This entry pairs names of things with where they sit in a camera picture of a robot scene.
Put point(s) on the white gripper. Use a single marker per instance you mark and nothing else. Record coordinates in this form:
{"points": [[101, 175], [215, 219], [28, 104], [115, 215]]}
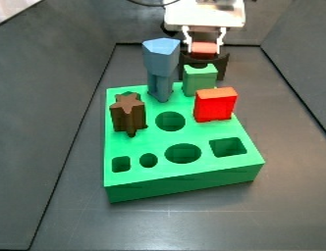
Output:
{"points": [[212, 13]]}

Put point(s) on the red square-circle object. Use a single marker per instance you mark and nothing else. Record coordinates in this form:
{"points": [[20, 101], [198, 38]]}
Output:
{"points": [[204, 50]]}

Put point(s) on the black curved fixture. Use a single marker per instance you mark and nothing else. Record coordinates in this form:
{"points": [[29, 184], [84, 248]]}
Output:
{"points": [[219, 61]]}

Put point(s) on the blue pentagon block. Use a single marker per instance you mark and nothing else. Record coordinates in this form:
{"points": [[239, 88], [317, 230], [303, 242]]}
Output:
{"points": [[161, 59]]}

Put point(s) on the green notched block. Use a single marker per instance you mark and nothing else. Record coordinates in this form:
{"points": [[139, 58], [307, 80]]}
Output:
{"points": [[199, 78]]}

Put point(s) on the red cube block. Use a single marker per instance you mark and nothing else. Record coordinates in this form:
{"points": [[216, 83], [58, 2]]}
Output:
{"points": [[214, 104]]}

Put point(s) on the brown star block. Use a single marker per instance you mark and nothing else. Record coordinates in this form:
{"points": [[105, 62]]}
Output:
{"points": [[128, 113]]}

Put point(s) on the green shape sorter base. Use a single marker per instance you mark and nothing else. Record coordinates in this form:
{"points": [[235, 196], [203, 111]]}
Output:
{"points": [[176, 155]]}

